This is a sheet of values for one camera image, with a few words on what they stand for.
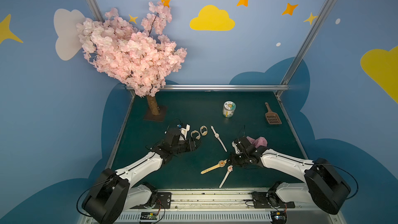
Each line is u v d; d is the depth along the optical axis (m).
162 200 0.75
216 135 0.98
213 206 0.73
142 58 0.66
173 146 0.65
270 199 0.66
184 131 0.78
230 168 0.84
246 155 0.68
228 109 1.01
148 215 0.72
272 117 1.08
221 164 0.86
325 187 0.42
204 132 0.98
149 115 1.06
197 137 0.95
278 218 0.73
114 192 0.41
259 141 0.88
